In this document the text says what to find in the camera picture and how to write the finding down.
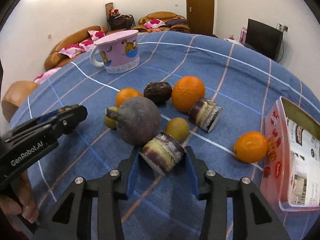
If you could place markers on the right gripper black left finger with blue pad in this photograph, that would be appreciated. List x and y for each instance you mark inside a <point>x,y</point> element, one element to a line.
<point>70,217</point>

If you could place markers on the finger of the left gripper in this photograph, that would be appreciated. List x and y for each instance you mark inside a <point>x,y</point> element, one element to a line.
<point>65,118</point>
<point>47,132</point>

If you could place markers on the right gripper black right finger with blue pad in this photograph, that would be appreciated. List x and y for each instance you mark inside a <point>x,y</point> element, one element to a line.
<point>253,217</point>

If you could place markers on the small smooth orange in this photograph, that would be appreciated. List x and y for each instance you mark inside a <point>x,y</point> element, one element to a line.
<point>251,147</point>

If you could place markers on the dark brown walnut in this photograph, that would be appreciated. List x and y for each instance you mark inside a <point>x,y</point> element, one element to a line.
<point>158,92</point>

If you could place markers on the purple sugarcane piece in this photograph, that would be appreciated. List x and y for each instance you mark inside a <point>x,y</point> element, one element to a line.
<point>162,153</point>

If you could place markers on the large orange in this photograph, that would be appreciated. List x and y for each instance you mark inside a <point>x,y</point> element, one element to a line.
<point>186,92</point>

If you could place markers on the person's left hand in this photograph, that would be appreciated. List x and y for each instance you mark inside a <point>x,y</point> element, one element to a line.
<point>27,209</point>

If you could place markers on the yellow fruit left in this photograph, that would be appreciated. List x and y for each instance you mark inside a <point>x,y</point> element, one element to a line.
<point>110,123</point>

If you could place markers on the pink tin box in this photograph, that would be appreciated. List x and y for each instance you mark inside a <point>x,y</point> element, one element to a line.
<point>291,168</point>

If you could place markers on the long brown leather sofa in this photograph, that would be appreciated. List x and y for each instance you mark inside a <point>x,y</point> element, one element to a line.
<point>67,49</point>

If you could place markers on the small orange behind beet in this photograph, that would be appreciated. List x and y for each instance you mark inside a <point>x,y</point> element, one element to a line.
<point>125,94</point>

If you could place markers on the round purple beet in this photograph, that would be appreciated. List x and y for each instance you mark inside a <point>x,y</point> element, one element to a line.
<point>138,120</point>

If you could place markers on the pink cartoon mug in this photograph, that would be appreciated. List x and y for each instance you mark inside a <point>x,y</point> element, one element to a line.
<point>117,52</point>

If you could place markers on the black cluttered shelf rack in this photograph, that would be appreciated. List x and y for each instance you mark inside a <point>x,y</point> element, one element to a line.
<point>117,20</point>

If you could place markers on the small green-yellow fruit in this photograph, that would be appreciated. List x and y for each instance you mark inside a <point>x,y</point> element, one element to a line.
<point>178,128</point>

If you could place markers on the brown leather armchair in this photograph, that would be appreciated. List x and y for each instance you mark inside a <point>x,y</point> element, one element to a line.
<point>163,21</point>

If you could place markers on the blue plaid tablecloth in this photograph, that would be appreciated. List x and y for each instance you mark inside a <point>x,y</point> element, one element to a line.
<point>243,82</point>

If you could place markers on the brown wooden door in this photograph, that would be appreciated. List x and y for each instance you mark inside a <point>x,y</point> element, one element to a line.
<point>200,16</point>

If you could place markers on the black television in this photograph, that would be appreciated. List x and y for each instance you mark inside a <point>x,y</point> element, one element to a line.
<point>263,38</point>

